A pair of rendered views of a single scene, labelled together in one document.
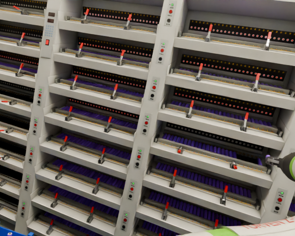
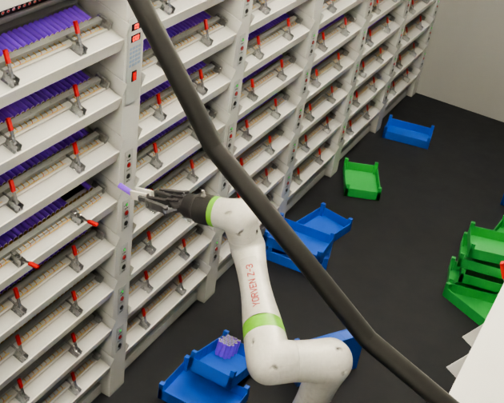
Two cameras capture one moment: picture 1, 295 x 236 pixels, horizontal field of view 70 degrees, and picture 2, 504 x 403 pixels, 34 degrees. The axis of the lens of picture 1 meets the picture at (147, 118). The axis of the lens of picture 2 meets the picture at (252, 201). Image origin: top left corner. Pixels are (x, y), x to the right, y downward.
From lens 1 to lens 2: 196 cm
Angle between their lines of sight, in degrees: 78
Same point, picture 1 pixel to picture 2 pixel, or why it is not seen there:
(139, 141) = not seen: outside the picture
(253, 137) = (93, 170)
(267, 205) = (118, 229)
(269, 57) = (88, 61)
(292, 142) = (126, 145)
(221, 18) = not seen: outside the picture
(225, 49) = (41, 82)
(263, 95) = (93, 114)
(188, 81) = (8, 162)
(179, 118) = (10, 223)
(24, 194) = not seen: outside the picture
